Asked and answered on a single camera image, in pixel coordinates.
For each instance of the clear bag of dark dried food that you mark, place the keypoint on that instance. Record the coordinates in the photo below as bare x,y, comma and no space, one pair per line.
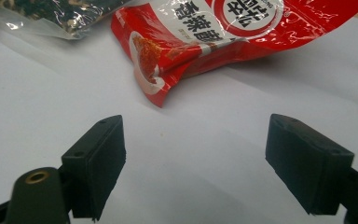
56,15

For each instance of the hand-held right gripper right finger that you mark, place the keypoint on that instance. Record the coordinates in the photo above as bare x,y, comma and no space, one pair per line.
304,161

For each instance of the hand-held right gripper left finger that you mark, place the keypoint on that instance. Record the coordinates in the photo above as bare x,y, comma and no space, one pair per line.
93,161

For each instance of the red seasoning packet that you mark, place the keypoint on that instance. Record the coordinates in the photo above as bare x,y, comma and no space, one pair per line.
205,34

